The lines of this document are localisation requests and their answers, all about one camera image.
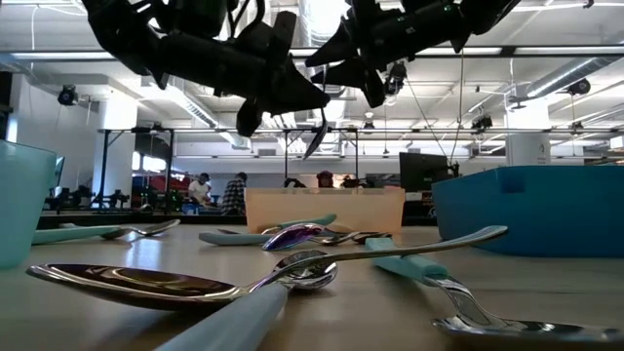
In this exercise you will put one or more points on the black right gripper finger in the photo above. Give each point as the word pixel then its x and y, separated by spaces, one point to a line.
pixel 346 73
pixel 341 51

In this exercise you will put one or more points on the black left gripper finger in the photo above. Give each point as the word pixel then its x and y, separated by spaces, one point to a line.
pixel 307 88
pixel 292 106

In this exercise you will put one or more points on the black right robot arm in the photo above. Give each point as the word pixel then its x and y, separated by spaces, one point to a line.
pixel 487 12

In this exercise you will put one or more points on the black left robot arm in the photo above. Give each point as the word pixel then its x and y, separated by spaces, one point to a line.
pixel 122 34

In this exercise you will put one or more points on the black ceiling spotlight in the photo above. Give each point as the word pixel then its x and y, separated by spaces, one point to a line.
pixel 67 95
pixel 579 87
pixel 396 80
pixel 481 123

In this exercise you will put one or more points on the person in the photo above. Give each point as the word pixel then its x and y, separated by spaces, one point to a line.
pixel 325 179
pixel 235 195
pixel 200 190

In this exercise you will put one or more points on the black monitor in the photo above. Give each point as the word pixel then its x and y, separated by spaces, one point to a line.
pixel 421 173

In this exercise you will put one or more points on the black background robot arms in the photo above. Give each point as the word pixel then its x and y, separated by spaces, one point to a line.
pixel 73 197

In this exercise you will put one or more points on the blue plastic bin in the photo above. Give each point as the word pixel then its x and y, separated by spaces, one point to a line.
pixel 536 214

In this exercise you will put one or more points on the green translucent plastic bin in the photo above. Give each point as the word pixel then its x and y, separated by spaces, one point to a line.
pixel 24 205

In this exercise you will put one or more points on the black frame rig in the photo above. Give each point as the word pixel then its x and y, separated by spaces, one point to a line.
pixel 286 156
pixel 104 166

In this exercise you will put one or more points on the silver ventilation duct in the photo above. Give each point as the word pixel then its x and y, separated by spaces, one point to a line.
pixel 560 78

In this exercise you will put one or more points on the black aluminium table frame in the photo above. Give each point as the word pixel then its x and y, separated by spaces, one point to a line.
pixel 146 220

